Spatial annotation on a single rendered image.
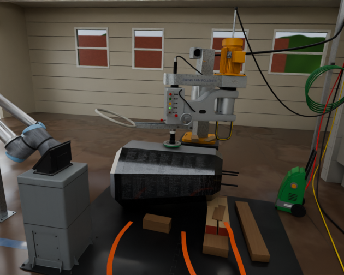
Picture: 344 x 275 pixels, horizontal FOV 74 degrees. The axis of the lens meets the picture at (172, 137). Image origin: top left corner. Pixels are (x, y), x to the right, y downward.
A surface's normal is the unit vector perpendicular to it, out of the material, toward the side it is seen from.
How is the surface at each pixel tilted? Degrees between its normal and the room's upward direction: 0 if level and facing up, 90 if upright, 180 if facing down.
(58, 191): 90
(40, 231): 90
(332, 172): 90
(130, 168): 45
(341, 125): 90
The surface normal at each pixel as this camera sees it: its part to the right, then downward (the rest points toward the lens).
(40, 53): -0.15, 0.25
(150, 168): -0.07, -0.51
